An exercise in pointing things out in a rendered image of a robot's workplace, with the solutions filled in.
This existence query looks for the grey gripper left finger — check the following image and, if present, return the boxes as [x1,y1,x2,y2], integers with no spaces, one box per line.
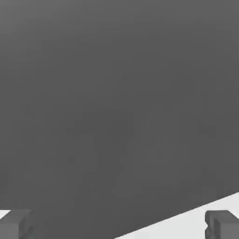
[0,209,35,239]

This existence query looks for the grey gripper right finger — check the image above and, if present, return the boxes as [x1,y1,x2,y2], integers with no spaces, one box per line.
[204,210,239,239]

